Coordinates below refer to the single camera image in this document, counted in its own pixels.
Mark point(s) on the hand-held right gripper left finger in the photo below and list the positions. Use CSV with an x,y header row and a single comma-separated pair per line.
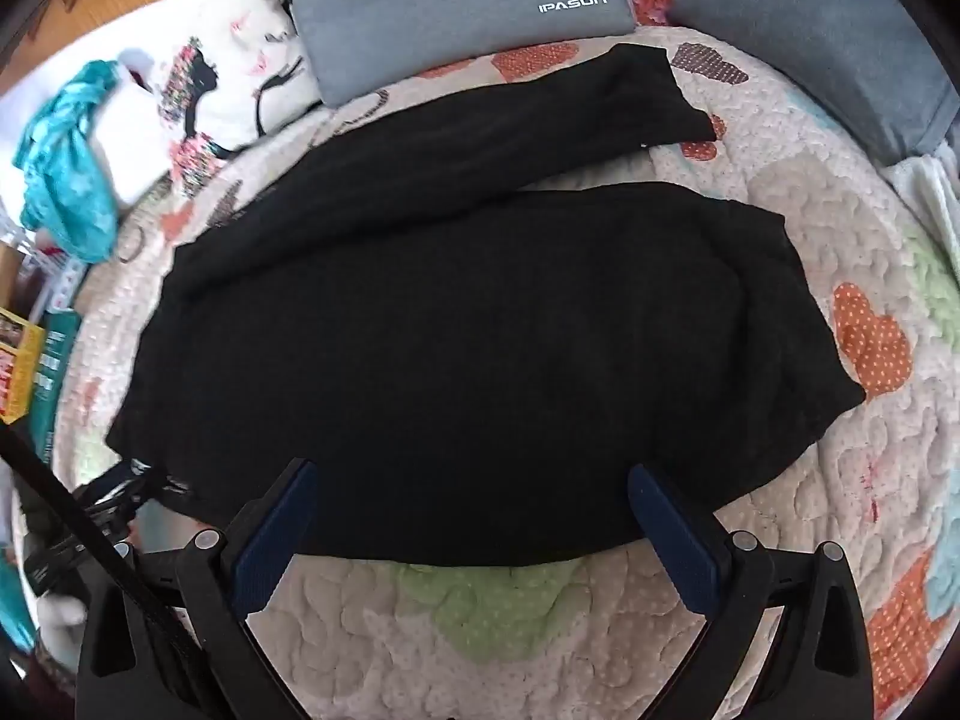
x,y
274,540

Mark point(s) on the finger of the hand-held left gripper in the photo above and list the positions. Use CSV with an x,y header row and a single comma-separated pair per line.
x,y
124,491

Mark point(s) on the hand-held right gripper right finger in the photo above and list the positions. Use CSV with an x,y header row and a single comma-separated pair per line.
x,y
675,540

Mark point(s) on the black pants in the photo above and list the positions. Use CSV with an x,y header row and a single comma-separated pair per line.
x,y
450,330

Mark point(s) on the green book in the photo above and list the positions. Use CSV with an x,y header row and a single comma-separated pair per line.
x,y
56,375

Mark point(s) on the yellow box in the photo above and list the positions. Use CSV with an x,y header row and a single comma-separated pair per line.
x,y
19,367

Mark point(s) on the quilted patchwork bed blanket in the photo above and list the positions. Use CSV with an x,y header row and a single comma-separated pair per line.
x,y
862,465

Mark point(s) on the teal cloth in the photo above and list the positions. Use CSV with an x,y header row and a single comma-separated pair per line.
x,y
67,165

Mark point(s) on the white towel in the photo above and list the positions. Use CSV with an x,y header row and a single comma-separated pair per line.
x,y
934,187

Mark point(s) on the floral patterned cloth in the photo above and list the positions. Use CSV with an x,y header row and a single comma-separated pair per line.
x,y
225,30

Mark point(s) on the grey cushion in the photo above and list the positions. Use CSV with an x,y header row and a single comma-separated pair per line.
x,y
810,30

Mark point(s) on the grey folded garment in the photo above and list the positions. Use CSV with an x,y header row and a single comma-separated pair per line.
x,y
450,15

